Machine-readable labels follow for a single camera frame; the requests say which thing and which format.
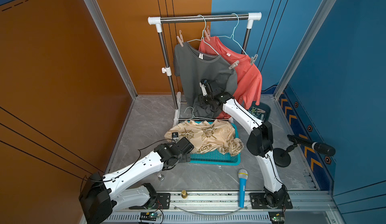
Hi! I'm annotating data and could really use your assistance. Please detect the red t-shirt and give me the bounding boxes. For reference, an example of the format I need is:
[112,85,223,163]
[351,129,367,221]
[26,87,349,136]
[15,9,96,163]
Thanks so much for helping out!
[199,36,262,110]

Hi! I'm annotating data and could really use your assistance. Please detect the beige patterned cloth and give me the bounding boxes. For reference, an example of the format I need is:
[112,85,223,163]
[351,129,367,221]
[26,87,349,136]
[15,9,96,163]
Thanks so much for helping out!
[164,120,244,156]

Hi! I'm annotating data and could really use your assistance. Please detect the grey garment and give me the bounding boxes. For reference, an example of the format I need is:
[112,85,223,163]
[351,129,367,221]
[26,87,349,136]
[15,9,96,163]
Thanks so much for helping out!
[173,42,237,118]

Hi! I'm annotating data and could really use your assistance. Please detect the white clothespin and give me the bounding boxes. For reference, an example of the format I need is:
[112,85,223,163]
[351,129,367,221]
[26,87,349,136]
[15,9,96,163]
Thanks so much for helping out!
[228,61,240,70]

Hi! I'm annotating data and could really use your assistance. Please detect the grey clothespin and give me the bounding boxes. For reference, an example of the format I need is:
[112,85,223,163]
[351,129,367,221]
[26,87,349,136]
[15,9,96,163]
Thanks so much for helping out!
[250,54,258,66]

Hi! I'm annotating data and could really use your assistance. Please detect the white wire hanger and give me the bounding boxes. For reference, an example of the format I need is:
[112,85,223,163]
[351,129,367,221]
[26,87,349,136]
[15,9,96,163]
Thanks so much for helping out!
[198,15,220,56]

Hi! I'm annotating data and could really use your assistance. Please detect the light green wire hanger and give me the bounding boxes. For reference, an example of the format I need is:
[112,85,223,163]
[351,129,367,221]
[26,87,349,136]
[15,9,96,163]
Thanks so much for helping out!
[218,13,247,55]

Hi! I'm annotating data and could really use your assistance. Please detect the pink clothespin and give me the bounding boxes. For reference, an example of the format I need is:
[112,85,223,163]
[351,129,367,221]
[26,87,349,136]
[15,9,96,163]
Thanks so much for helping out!
[204,26,211,41]

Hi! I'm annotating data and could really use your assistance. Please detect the beige clothespin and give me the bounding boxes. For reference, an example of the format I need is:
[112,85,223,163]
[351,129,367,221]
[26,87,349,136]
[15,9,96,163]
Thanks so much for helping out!
[177,30,184,47]

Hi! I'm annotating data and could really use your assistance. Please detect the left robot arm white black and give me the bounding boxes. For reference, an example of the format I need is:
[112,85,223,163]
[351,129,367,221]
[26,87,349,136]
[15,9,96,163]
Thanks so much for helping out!
[78,137,194,224]

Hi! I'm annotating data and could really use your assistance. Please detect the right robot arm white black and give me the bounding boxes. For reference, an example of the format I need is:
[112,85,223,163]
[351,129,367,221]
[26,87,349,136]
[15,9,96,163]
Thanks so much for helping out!
[199,79,288,208]

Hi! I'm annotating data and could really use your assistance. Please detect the small brass weight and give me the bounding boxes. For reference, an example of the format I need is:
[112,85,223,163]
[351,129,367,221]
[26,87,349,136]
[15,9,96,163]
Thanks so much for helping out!
[181,190,188,199]

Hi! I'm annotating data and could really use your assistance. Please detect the teal plastic laundry basket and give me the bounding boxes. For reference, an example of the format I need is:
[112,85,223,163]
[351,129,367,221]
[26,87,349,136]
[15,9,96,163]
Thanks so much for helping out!
[191,124,241,166]

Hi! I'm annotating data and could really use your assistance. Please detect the dark teal clothespin bin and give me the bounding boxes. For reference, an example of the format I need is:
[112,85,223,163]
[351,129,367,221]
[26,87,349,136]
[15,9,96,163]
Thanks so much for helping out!
[248,102,271,122]

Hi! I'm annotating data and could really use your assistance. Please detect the blue toy microphone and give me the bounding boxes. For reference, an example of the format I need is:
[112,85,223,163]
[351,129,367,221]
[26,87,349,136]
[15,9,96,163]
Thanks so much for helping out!
[238,169,248,208]

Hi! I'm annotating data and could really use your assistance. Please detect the left green circuit board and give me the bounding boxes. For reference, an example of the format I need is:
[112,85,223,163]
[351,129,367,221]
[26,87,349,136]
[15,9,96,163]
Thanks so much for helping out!
[139,212,163,223]

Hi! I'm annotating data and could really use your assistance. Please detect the green circuit board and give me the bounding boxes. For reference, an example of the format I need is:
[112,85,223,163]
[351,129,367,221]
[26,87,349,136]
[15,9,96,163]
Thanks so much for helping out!
[139,212,163,223]
[268,212,285,224]

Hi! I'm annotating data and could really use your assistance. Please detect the metal clothes drying rack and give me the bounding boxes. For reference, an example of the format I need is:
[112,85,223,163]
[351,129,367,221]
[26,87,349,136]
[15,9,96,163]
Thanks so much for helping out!
[148,12,262,119]

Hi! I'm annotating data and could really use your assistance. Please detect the right green circuit board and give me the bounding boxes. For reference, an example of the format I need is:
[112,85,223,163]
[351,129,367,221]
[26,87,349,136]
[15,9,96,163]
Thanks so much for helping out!
[268,212,285,224]

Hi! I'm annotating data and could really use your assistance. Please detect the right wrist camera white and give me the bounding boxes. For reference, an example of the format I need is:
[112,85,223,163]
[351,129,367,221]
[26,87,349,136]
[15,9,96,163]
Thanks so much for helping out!
[200,83,208,96]

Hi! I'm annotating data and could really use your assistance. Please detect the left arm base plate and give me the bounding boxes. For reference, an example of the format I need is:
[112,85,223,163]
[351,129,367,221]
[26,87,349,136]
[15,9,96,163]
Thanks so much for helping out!
[129,193,171,210]

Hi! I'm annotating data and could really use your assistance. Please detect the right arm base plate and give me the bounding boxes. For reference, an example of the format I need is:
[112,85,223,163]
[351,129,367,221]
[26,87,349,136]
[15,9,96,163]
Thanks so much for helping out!
[249,192,293,210]

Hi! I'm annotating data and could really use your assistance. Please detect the aluminium front rail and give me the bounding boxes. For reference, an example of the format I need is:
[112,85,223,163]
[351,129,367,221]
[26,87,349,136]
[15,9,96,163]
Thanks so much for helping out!
[84,190,338,213]

